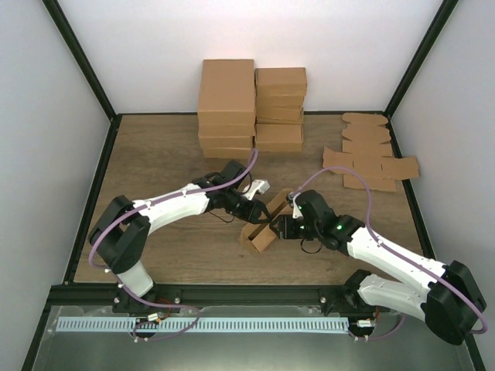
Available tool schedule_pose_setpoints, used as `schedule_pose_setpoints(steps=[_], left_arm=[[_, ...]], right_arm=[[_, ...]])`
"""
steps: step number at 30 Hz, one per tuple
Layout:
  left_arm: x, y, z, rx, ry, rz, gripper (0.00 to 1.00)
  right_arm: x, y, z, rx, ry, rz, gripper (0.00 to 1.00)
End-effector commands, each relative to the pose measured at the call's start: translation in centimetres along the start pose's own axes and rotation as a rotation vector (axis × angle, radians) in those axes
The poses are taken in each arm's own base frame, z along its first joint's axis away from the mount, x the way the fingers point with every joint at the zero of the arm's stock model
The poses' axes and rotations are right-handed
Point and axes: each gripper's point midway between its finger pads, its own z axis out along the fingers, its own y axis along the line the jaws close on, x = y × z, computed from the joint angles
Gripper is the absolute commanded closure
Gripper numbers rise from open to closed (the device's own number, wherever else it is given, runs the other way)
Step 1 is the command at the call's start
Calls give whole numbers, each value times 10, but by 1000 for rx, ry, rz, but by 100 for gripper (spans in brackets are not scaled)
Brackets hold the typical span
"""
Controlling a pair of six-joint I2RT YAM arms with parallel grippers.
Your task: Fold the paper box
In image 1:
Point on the grey metal base plate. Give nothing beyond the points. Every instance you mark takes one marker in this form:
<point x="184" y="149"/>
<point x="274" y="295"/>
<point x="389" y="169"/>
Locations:
<point x="397" y="345"/>

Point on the bottom small folded box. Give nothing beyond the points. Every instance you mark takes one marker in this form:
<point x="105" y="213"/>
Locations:
<point x="279" y="137"/>

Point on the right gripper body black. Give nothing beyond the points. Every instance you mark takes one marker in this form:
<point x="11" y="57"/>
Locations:
<point x="291" y="233"/>

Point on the bottom large folded box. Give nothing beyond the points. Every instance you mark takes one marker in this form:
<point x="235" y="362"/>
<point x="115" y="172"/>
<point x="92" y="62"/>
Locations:
<point x="242" y="153"/>

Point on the light blue slotted cable duct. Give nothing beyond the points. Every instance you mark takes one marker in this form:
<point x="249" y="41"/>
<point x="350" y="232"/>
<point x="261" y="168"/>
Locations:
<point x="205" y="325"/>

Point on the top small folded cardboard box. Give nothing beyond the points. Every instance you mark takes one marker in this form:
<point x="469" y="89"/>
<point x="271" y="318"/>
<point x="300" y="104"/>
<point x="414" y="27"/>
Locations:
<point x="281" y="81"/>

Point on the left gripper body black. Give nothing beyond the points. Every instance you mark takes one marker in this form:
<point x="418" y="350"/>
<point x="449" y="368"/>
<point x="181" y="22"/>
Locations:
<point x="250" y="213"/>

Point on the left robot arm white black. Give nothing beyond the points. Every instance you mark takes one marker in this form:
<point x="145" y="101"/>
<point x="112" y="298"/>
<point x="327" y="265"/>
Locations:
<point x="120" y="235"/>

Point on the top large folded cardboard box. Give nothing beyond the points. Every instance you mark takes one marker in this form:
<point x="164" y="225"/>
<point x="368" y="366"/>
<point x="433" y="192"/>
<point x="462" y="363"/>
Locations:
<point x="227" y="92"/>

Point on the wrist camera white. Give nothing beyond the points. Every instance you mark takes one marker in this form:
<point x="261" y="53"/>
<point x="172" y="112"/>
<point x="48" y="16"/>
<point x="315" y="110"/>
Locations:
<point x="296" y="210"/>
<point x="256" y="187"/>

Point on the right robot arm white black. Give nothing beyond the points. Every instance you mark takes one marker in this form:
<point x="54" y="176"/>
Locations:
<point x="445" y="297"/>

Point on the stack of flat cardboard blanks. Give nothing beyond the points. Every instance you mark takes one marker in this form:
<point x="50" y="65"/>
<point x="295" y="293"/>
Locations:
<point x="367" y="155"/>

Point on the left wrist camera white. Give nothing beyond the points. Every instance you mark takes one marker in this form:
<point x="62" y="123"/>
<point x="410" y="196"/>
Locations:
<point x="256" y="187"/>

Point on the black aluminium frame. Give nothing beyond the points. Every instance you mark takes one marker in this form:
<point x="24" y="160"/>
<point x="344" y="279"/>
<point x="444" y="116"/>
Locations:
<point x="70" y="293"/>

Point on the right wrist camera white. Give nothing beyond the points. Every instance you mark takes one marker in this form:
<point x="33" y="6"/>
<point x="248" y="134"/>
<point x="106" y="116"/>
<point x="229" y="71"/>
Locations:
<point x="296" y="210"/>

